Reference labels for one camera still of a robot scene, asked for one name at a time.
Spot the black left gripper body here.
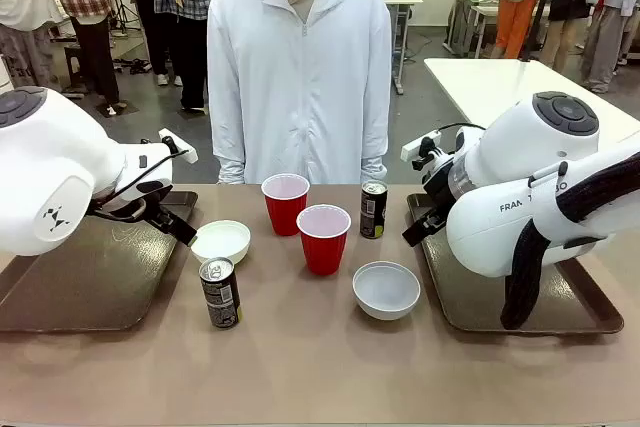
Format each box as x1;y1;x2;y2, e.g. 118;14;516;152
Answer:
143;199;185;235

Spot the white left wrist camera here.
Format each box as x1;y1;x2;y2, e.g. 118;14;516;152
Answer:
158;128;199;164

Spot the black stool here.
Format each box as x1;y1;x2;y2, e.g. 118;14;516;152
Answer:
62;44;90;99

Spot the black drink can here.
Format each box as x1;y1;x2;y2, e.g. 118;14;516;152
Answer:
199;256;244;330
359;180;389;241

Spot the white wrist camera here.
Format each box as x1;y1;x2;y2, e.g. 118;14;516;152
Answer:
158;128;199;164
401;130;443;161

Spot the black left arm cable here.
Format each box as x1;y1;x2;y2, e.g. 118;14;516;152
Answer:
89;148;191;224

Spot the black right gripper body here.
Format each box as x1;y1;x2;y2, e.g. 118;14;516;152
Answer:
420;179;454;228

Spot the bystander in light jacket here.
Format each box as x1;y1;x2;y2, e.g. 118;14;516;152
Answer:
581;0;640;94

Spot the bystander in orange trousers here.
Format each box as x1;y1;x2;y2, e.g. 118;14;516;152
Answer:
491;0;544;61

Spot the person in white hoodie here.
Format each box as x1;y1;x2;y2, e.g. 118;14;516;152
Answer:
206;0;393;186

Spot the red plastic cup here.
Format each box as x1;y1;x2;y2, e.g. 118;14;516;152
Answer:
296;204;352;277
261;173;311;238

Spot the person's left forearm white sleeve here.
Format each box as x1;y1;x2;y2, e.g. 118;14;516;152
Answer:
359;111;392;184

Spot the white bowl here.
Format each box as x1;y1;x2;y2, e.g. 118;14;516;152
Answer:
190;219;252;267
352;260;422;322

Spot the person's right forearm white sleeve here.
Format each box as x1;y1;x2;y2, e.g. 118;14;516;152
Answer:
211;111;248;185

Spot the brown plastic tray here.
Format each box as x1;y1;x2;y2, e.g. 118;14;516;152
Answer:
0;190;200;334
405;192;626;336

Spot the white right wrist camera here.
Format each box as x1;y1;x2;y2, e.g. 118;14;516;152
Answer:
401;130;443;161

